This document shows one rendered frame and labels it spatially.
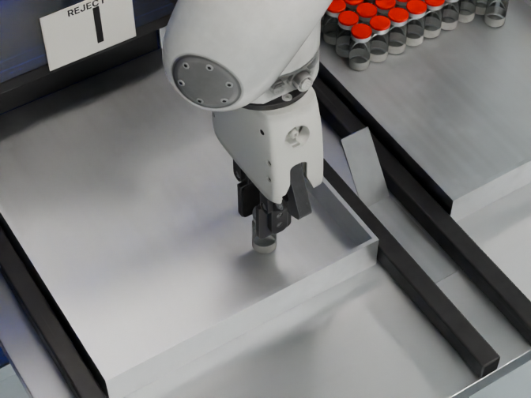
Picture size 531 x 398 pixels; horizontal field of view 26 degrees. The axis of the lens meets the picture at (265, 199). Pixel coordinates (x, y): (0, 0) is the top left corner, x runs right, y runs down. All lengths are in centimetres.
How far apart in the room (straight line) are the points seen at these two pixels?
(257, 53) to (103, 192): 40
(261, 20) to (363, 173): 39
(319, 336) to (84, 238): 23
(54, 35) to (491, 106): 43
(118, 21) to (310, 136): 25
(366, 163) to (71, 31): 28
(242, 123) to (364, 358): 23
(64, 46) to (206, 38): 34
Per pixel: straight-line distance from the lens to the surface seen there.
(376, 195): 105
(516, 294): 99
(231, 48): 69
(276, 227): 96
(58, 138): 112
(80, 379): 93
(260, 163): 88
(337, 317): 98
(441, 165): 109
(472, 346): 95
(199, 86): 72
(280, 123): 84
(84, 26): 101
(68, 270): 101
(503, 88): 117
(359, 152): 103
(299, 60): 81
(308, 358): 95
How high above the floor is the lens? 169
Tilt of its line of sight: 50 degrees down
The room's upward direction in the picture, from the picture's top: straight up
